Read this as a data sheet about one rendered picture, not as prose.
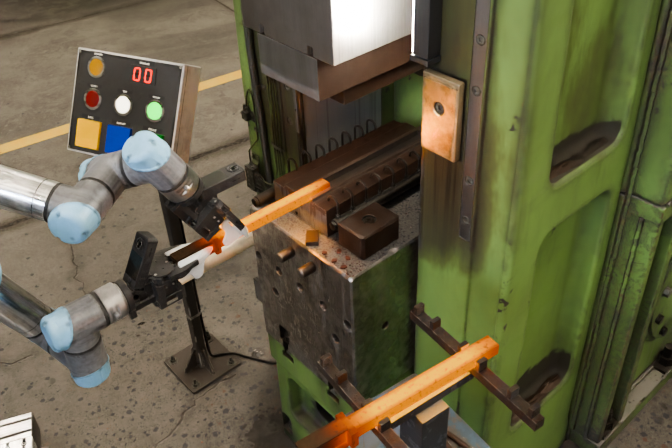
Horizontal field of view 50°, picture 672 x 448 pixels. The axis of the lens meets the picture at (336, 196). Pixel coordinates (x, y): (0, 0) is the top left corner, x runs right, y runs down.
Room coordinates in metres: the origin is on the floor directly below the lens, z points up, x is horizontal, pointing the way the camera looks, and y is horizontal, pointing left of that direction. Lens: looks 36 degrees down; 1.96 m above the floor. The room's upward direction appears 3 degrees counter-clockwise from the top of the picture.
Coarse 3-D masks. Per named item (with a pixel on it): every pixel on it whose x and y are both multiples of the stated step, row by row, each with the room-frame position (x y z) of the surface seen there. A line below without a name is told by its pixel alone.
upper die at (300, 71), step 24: (264, 48) 1.44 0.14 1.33; (288, 48) 1.37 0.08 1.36; (384, 48) 1.42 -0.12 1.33; (408, 48) 1.47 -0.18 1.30; (264, 72) 1.45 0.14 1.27; (288, 72) 1.38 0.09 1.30; (312, 72) 1.32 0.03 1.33; (336, 72) 1.33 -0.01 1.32; (360, 72) 1.38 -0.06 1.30; (384, 72) 1.42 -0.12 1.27; (312, 96) 1.32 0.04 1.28
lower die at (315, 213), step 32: (384, 128) 1.68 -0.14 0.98; (416, 128) 1.64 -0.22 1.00; (320, 160) 1.54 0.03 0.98; (352, 160) 1.51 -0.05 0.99; (384, 160) 1.49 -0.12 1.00; (416, 160) 1.49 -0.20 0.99; (288, 192) 1.41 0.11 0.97; (320, 192) 1.37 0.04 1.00; (352, 192) 1.37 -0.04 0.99; (320, 224) 1.32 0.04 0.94
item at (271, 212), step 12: (324, 180) 1.40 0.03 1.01; (300, 192) 1.36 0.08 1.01; (312, 192) 1.36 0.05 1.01; (276, 204) 1.31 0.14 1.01; (288, 204) 1.31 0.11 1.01; (300, 204) 1.33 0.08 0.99; (252, 216) 1.27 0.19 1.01; (264, 216) 1.27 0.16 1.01; (276, 216) 1.29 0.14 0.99; (252, 228) 1.25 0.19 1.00; (204, 240) 1.19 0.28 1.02; (216, 240) 1.18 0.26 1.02; (180, 252) 1.15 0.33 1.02; (192, 252) 1.15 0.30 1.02; (216, 252) 1.18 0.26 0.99
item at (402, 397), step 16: (464, 352) 0.84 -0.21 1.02; (480, 352) 0.84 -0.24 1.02; (496, 352) 0.85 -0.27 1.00; (432, 368) 0.81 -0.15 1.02; (448, 368) 0.81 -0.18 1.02; (464, 368) 0.81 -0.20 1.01; (416, 384) 0.78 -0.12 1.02; (432, 384) 0.78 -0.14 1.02; (384, 400) 0.75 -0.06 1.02; (400, 400) 0.75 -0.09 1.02; (416, 400) 0.76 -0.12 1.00; (336, 416) 0.72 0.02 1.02; (352, 416) 0.72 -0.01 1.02; (368, 416) 0.72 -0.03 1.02; (384, 416) 0.72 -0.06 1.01; (320, 432) 0.69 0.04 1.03; (336, 432) 0.68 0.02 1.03; (352, 432) 0.69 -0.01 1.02
